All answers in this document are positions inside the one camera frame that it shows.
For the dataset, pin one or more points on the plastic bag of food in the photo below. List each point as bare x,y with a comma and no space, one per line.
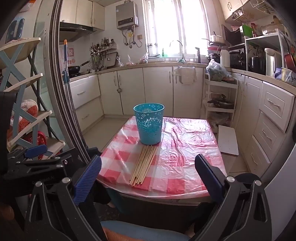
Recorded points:
130,61
119,62
143,59

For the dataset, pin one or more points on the person's left hand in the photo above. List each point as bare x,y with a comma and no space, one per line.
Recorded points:
5,214

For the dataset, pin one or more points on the blue package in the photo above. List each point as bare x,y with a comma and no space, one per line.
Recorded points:
281,73

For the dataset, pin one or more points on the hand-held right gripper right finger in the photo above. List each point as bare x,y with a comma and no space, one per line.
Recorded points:
208,178

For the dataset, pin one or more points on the person's left leg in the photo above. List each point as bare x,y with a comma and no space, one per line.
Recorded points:
101,194

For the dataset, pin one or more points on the black frying pan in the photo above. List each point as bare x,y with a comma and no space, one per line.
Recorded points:
74,69

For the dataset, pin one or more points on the white low stool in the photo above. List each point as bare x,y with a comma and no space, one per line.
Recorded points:
227,141

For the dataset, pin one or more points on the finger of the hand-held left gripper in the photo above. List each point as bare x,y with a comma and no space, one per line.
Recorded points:
37,150
67,157

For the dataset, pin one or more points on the white saucepan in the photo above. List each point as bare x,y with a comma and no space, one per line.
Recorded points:
216,39

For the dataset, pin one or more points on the metal sliding door frame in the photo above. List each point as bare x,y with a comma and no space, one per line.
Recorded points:
55,34

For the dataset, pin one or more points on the white round appliance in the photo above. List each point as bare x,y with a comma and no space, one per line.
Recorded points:
269,29

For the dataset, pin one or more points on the white electric water boiler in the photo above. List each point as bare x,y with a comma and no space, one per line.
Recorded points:
272,62

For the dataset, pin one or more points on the red plastic basket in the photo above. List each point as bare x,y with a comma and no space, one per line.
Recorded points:
38,139

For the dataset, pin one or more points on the stacked red plastic basins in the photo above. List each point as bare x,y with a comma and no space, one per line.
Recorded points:
214,49

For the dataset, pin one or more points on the blue perforated plastic bucket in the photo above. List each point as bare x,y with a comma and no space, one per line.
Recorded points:
149,129

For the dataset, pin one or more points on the white sink base cabinet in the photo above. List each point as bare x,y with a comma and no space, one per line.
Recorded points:
157,92

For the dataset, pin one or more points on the white wall cabinets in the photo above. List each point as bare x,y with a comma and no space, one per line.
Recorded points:
229,7
85,14

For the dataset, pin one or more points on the white thermos jug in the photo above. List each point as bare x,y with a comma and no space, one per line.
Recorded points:
224,59

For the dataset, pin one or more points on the wall utensil rack with tools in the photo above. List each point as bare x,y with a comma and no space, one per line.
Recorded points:
108,59

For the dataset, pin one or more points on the white rolling cart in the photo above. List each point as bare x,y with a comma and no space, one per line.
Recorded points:
206,99

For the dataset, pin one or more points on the red capped bottle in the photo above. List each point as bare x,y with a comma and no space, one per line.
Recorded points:
254,31

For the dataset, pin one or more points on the red white checkered tablecloth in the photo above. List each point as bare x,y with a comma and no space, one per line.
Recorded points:
185,150

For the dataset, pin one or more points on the orange white stuffed toy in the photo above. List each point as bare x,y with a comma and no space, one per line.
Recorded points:
30,107

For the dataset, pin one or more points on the white hanging waste bin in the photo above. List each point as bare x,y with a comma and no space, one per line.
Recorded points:
186,76

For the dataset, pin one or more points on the dark pot with lid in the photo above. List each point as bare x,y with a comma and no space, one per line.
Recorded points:
222,103

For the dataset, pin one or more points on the bright kitchen window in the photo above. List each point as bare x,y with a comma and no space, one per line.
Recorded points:
175,27

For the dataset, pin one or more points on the black microwave oven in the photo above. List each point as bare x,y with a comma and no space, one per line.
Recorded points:
233,36

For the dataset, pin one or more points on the black cooking pot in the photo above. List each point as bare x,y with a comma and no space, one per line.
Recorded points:
256,64

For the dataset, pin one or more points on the pink wall stickers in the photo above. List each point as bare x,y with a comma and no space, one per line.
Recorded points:
70,52

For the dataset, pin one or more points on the blue and cream ladder shelf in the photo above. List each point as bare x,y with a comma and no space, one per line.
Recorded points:
23,45

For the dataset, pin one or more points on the mop with orange tip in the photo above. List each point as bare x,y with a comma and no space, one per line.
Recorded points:
66,60

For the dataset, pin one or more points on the black countertop appliance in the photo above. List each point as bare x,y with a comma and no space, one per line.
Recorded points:
238,60

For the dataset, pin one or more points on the dark straight faucet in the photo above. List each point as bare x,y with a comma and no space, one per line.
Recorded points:
198,56

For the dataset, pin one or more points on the plastic bag of greens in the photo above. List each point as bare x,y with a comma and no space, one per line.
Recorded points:
216,71

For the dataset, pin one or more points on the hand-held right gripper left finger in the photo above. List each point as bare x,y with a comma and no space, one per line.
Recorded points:
89,178

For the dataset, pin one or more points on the chrome arched faucet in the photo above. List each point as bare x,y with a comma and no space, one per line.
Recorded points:
182,52

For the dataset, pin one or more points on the red pan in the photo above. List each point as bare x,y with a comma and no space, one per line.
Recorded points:
290,60

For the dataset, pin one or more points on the bundle of wooden chopsticks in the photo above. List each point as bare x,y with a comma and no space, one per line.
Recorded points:
143,166

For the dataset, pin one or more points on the white panelled drawer cabinet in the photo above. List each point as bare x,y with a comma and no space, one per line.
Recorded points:
272,111

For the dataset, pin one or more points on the white storage shelf rack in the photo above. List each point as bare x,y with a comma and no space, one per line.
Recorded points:
266,38

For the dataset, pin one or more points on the green cutting board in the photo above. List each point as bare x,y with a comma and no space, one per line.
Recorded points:
247,30

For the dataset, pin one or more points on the grey wall water heater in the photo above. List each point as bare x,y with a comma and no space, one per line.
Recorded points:
126,16

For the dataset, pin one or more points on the range hood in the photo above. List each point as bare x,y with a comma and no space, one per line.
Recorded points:
74,30

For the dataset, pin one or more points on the green bottle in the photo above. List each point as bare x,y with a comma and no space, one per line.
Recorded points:
163,53

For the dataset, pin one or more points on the white stove cabinet with drawers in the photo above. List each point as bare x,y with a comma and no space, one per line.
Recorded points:
85,92

